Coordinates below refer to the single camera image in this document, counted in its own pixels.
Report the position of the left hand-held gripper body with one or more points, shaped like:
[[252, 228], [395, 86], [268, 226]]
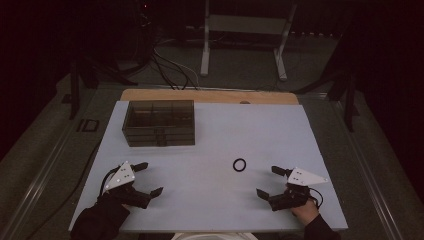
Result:
[[120, 178]]

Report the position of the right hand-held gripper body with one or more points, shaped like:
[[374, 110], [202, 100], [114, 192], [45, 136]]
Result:
[[301, 178]]

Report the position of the smoky transparent drawer box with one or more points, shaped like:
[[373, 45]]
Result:
[[160, 133]]

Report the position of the person's left hand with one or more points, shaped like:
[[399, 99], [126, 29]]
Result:
[[125, 207]]

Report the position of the person's right hand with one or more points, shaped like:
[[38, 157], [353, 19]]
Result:
[[306, 211]]

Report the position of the black stand legs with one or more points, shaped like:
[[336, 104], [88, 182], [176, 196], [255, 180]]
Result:
[[75, 90], [348, 100]]

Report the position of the wooden table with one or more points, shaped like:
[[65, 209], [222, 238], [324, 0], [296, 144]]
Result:
[[200, 96]]

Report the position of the grey metal stand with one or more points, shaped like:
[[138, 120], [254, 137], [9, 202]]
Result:
[[246, 25]]

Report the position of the small black rectangular frame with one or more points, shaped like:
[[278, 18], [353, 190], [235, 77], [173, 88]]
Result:
[[80, 125]]

